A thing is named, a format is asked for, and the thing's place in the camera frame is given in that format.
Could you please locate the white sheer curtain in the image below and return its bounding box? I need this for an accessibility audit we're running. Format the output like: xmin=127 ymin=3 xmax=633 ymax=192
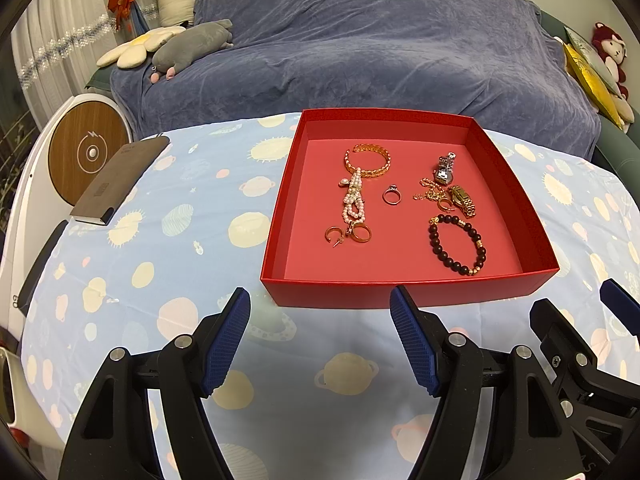
xmin=10 ymin=0 xmax=166 ymax=126

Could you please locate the white plastic object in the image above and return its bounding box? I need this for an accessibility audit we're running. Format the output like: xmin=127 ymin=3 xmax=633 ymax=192
xmin=0 ymin=350 xmax=32 ymax=427

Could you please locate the blue-grey velvet blanket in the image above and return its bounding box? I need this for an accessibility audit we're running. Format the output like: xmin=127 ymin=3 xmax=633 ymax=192
xmin=110 ymin=0 xmax=601 ymax=161

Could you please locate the grey patterned cushion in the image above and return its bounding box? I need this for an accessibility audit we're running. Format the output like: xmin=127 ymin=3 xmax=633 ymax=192
xmin=565 ymin=26 xmax=618 ymax=93

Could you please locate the gold wristwatch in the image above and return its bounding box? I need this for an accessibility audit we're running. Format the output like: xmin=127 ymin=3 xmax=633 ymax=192
xmin=450 ymin=186 xmax=477 ymax=219

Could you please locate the silver wristwatch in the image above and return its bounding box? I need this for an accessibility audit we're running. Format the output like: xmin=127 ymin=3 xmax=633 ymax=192
xmin=433 ymin=152 xmax=457 ymax=184

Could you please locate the pearl bracelet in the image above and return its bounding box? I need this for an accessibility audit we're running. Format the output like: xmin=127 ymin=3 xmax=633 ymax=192
xmin=339 ymin=170 xmax=368 ymax=222

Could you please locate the dark beaded bracelet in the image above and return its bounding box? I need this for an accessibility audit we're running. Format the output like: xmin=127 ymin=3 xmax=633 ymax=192
xmin=428 ymin=214 xmax=488 ymax=277

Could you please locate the red-haired plush doll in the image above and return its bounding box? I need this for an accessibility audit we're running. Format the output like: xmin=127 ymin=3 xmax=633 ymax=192
xmin=592 ymin=22 xmax=630 ymax=98

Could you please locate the cream flower-shaped cushion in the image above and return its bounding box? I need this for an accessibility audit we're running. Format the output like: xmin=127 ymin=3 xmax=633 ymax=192
xmin=96 ymin=25 xmax=187 ymax=69

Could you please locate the thin gold chain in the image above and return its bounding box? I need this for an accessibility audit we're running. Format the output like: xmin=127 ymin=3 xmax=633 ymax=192
xmin=412 ymin=177 xmax=453 ymax=204

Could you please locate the gold chain-link bangle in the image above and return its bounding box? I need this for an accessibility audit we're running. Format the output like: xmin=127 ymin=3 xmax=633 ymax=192
xmin=344 ymin=143 xmax=391 ymax=177

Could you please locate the white round wood-topped appliance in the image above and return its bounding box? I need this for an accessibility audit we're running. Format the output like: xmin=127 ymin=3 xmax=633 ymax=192
xmin=0 ymin=91 xmax=135 ymax=341

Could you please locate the grey plush toy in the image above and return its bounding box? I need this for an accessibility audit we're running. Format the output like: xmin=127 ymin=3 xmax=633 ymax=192
xmin=150 ymin=19 xmax=235 ymax=82

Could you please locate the red ribbon bow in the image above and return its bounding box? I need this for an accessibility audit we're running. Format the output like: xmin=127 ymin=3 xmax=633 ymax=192
xmin=107 ymin=0 xmax=137 ymax=31

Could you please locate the red cardboard box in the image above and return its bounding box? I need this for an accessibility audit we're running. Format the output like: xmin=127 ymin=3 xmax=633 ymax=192
xmin=259 ymin=108 xmax=560 ymax=310

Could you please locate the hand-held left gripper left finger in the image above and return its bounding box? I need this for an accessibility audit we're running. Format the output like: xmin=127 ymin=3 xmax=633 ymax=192
xmin=59 ymin=287 xmax=251 ymax=480

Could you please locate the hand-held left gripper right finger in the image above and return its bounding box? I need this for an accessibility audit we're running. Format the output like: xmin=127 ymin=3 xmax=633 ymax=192
xmin=390 ymin=285 xmax=583 ymax=480

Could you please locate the green sofa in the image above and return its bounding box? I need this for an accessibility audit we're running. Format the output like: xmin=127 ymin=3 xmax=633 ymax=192
xmin=532 ymin=7 xmax=640 ymax=181

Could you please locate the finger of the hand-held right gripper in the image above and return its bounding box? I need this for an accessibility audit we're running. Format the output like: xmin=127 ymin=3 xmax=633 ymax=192
xmin=600 ymin=280 xmax=640 ymax=337
xmin=530 ymin=299 xmax=601 ymax=386

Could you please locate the yellow cushion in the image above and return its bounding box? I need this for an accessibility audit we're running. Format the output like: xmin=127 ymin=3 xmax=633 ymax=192
xmin=562 ymin=42 xmax=626 ymax=128

